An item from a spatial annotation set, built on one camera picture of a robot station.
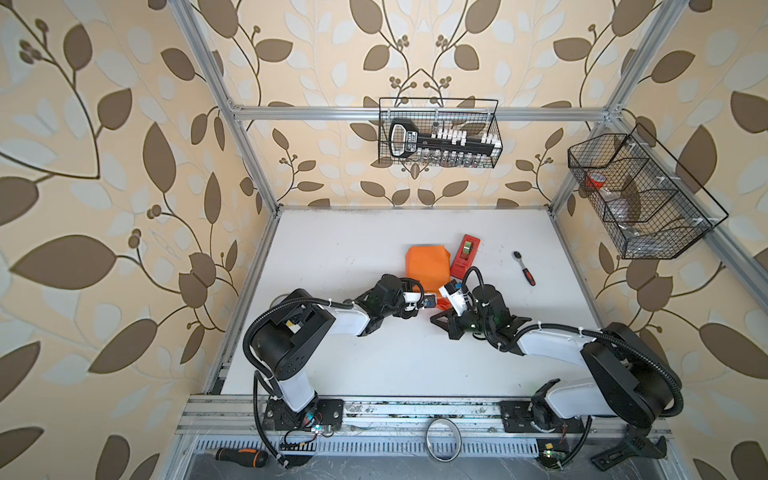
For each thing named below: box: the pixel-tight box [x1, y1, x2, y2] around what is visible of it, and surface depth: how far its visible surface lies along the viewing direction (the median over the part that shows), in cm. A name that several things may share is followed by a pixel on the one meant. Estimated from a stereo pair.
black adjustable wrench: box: [590, 426, 667, 471], surface depth 71 cm
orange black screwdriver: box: [216, 448, 269, 468], surface depth 69 cm
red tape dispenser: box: [450, 234, 481, 280], surface depth 102 cm
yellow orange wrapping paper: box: [406, 245, 451, 296], surface depth 100 cm
